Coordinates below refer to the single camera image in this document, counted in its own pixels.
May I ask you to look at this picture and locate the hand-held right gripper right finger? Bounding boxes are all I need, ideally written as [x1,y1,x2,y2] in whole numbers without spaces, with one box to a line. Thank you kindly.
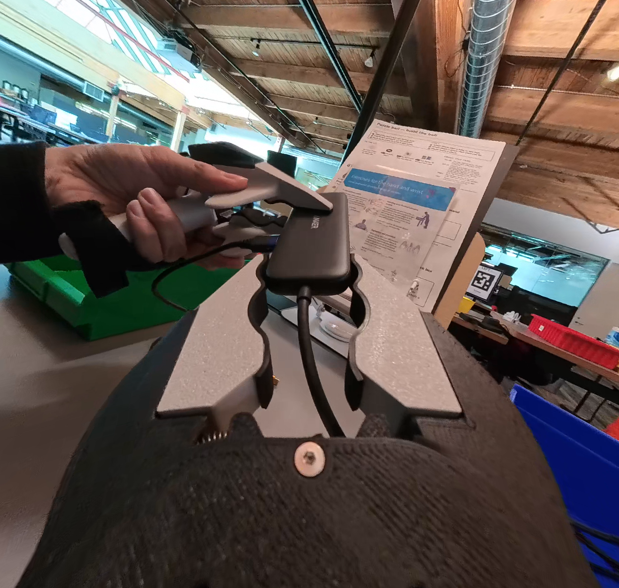
[344,254,462,417]

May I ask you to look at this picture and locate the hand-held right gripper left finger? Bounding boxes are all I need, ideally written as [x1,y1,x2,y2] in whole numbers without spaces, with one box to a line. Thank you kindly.
[156,254,274,429]

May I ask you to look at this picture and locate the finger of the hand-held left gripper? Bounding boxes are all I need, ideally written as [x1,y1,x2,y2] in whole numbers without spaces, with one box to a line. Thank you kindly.
[205,161,334,212]
[212,221,274,243]

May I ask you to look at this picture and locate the black usb cable blue plugs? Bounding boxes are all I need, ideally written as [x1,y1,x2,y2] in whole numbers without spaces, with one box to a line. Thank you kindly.
[151,236,280,311]

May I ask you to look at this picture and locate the black usb hub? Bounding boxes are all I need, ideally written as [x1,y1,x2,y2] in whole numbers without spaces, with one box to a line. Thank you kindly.
[263,192,353,296]

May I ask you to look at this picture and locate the black usb hub cable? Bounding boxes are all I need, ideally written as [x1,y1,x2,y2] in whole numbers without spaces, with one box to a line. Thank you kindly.
[296,284,347,438]

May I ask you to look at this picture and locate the person's left forearm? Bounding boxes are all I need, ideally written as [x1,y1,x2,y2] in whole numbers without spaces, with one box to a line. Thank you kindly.
[0,140,63,264]

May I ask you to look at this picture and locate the person's left hand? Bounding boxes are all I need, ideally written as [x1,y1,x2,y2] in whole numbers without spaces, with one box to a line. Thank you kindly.
[44,143,250,268]

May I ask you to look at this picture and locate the black monitor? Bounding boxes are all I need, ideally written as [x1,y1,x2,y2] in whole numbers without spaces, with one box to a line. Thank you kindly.
[267,152,297,178]

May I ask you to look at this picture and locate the green plastic bin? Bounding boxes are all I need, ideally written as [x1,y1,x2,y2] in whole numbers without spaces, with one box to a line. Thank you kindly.
[6,254,254,342]

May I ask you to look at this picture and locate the white rounded tray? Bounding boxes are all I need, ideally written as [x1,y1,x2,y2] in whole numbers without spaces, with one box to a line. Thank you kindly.
[268,292,368,356]

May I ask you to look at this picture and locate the cardboard stand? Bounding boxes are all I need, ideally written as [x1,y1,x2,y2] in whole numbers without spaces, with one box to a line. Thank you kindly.
[432,144,520,330]

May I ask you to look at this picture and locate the black and white marker sign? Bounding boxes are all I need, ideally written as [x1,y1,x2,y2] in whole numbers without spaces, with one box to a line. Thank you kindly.
[467,265,505,303]

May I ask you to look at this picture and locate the blue header instruction sheet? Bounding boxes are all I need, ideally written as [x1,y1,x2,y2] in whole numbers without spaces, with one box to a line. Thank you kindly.
[334,166,457,284]

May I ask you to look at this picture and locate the wooden work table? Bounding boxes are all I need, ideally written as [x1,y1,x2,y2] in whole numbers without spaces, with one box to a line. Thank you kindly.
[450,307,619,390]

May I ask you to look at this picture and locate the black diagonal pole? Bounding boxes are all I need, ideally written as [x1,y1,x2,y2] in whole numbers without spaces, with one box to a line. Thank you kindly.
[354,0,433,163]

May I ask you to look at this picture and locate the white instruction sheet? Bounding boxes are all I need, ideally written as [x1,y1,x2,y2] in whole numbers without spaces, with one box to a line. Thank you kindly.
[334,119,507,314]

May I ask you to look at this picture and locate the red plastic bin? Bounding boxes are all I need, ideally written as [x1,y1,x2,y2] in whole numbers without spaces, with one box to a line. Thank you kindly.
[527,313,619,371]

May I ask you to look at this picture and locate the grey ceiling unit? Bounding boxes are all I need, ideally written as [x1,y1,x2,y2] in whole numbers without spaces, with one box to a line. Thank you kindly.
[157,39,201,73]

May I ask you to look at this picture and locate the blue plastic bin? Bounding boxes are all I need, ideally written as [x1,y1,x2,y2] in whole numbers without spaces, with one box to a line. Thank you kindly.
[510,384,619,588]

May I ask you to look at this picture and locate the thin black diagonal rod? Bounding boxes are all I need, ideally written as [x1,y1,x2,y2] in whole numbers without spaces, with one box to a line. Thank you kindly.
[515,0,619,146]

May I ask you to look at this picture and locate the silver ventilation duct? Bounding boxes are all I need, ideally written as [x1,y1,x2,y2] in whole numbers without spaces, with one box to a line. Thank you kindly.
[457,0,527,139]

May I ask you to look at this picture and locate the black cables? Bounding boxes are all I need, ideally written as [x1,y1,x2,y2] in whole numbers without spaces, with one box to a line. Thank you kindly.
[571,520,619,584]

